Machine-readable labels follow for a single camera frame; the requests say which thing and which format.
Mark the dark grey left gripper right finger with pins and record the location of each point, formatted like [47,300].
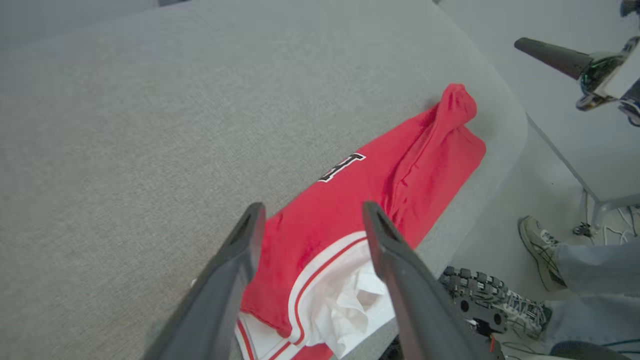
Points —
[415,300]

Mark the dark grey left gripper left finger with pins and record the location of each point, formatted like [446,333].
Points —
[220,295]

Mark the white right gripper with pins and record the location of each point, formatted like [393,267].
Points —
[617,75]

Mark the red jersey with white sleeves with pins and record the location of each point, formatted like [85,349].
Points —
[350,210]

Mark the white grey sneaker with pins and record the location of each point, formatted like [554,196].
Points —
[542,250]

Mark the grey trouser leg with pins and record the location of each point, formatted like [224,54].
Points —
[595,320]
[600,267]

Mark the grey partition post with foot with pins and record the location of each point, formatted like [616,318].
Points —
[610,205]

